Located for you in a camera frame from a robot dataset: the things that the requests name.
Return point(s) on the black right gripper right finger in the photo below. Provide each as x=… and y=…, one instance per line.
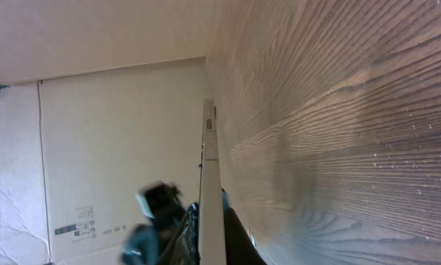
x=238, y=246

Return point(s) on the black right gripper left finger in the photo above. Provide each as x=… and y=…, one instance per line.
x=182, y=248

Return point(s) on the black Galaxy flip phone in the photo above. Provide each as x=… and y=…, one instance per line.
x=211, y=220

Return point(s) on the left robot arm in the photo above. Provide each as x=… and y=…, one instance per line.
x=160, y=204

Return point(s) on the brown cardboard backdrop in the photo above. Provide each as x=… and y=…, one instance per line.
x=74, y=151

